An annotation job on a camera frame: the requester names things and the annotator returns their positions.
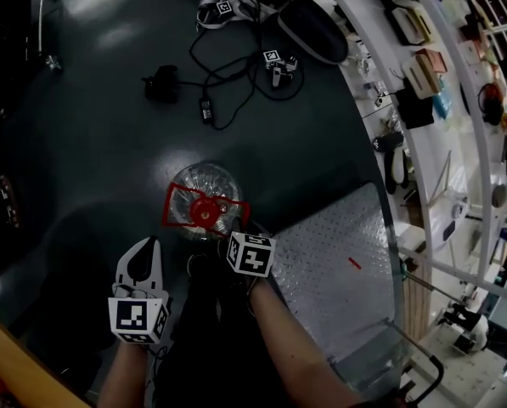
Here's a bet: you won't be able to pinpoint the black slipper white insole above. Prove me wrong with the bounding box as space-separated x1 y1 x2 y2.
383 147 409 196

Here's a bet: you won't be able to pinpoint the white shelving rack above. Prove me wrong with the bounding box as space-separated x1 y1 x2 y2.
316 0 507 408

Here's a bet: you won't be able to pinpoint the black and white device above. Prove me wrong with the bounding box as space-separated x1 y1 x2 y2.
437 301 491 355

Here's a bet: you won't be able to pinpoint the wooden plank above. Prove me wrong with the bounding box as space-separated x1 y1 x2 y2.
405 265 433 344

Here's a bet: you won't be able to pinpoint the person's dark trousers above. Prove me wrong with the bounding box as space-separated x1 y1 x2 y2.
150 265 290 408

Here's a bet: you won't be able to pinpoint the blue packet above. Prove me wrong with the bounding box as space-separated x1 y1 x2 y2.
430 77 454 119

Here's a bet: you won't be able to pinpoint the dark oval case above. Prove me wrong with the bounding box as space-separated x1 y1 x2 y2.
276 0 350 66

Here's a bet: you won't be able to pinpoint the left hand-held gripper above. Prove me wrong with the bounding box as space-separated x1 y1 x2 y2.
107 235 172 346

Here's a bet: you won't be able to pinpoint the black power adapter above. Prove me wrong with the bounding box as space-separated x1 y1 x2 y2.
199 96 216 124

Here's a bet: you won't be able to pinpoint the black pouch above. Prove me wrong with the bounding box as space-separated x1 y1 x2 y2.
394 83 435 131

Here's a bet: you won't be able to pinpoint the clear water jug red handle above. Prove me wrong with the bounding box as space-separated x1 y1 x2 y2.
162 161 251 242

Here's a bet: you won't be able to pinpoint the wooden tissue box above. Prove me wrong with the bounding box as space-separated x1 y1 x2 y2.
390 6 435 47
402 53 443 99

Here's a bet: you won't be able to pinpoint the spare hand-held gripper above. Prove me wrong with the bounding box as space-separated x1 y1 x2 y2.
195 0 239 31
262 48 299 90

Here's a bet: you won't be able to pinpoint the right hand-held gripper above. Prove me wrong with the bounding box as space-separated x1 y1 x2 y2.
226 229 277 279

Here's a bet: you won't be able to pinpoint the black boxy device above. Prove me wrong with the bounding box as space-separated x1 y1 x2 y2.
141 65 180 104

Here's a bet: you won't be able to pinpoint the person's dark shoe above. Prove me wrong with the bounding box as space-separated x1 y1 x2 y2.
186 252 221 281

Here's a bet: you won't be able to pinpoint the pink box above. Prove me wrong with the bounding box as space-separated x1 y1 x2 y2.
415 48 449 74

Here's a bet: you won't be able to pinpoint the metal stand pole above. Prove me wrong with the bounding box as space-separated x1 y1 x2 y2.
35 0 64 73

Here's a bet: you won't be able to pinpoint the black headphones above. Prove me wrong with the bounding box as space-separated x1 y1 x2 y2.
476 82 505 127

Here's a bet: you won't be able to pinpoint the metal platform cart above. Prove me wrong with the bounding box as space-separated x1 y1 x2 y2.
269 179 445 404

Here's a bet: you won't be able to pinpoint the black cable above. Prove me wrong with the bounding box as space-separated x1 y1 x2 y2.
188 23 306 132

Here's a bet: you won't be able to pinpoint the person's right forearm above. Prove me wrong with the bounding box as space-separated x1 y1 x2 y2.
247 275 365 408

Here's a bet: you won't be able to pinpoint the wooden table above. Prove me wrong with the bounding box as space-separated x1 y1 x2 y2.
0 306 92 408

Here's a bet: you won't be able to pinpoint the person's left forearm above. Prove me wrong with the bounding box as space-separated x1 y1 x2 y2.
95 338 153 408

